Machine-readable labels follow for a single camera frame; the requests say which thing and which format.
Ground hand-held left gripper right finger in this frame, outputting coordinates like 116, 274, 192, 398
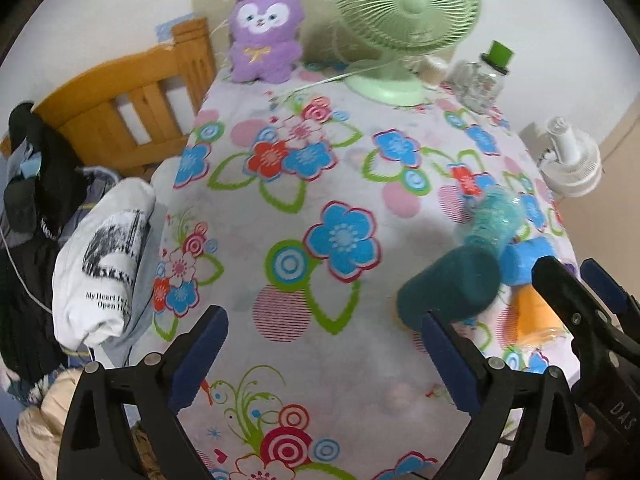
421, 310, 586, 480

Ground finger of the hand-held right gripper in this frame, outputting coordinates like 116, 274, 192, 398
579, 258, 640, 333
531, 255, 640, 361

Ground beige cloth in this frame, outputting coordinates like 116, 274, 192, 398
17, 367, 87, 480

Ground white fan power cord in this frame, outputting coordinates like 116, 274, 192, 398
287, 57, 388, 98

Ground small white fan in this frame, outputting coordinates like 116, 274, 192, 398
536, 116, 604, 199

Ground purple plush toy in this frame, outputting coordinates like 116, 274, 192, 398
228, 0, 307, 84

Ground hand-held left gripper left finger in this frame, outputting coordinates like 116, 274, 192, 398
56, 305, 230, 480

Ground floral tablecloth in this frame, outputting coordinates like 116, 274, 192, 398
131, 66, 585, 480

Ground white printed shirt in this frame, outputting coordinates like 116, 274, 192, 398
52, 177, 157, 352

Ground dark teal cup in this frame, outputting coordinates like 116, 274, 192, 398
397, 245, 502, 332

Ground glass jar with green lid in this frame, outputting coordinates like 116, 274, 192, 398
444, 40, 516, 114

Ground green desk fan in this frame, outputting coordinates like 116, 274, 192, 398
331, 0, 481, 107

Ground white cable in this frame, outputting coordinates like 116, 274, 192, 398
0, 227, 55, 315

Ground orange cup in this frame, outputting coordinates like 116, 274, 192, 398
509, 282, 572, 347

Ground black garment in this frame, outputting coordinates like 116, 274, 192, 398
0, 102, 93, 386

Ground glittery teal cup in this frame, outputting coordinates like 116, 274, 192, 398
462, 186, 524, 260

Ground blue cup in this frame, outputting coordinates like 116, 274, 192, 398
499, 237, 557, 287

